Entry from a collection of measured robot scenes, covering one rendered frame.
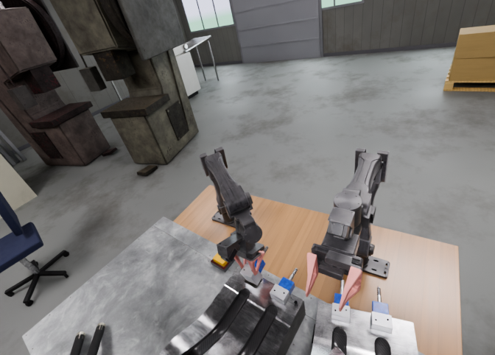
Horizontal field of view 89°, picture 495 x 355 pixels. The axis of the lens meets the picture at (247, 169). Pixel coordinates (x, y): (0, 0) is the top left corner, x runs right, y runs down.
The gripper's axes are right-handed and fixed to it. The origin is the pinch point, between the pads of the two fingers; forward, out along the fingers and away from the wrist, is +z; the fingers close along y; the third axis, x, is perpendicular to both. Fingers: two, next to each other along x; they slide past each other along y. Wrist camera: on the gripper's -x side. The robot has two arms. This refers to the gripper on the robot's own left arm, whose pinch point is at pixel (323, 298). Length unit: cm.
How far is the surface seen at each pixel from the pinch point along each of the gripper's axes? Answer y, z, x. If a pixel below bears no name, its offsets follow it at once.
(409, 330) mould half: 17.3, -16.9, 34.3
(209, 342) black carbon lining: -30.7, 12.2, 29.3
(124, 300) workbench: -77, 15, 39
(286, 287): -17.0, -11.9, 29.4
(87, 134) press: -420, -134, 83
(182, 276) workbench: -62, -3, 40
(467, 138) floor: 60, -282, 128
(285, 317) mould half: -13.9, -4.0, 30.5
